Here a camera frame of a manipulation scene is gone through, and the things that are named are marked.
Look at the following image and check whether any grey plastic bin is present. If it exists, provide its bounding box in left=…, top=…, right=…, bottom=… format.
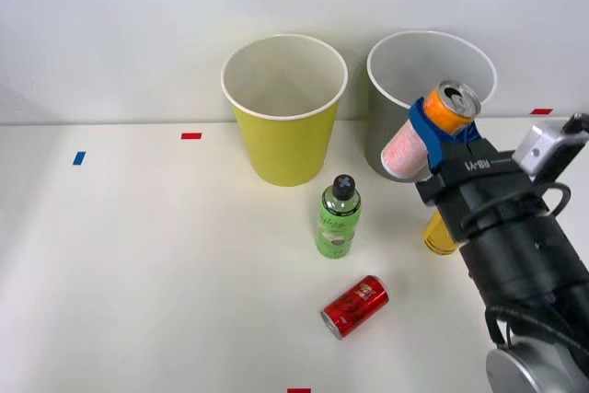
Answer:
left=365, top=29, right=499, bottom=181

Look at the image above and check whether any red can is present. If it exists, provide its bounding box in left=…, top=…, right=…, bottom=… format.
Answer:
left=320, top=274, right=390, bottom=341

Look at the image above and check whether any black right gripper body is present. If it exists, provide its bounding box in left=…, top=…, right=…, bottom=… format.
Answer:
left=434, top=138, right=551, bottom=243

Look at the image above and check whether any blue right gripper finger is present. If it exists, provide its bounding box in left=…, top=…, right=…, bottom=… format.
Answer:
left=448, top=121, right=483, bottom=146
left=408, top=97, right=446, bottom=205

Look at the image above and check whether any orange and pink can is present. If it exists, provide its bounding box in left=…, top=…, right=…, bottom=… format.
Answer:
left=380, top=80, right=482, bottom=179

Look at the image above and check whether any green bottle with black cap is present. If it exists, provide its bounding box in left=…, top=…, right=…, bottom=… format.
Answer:
left=315, top=174, right=363, bottom=260

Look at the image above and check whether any yellow-green plastic bin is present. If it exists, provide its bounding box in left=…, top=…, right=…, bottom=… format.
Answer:
left=220, top=33, right=349, bottom=188

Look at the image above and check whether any yellow can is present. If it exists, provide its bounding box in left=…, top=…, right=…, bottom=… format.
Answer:
left=422, top=211, right=462, bottom=257

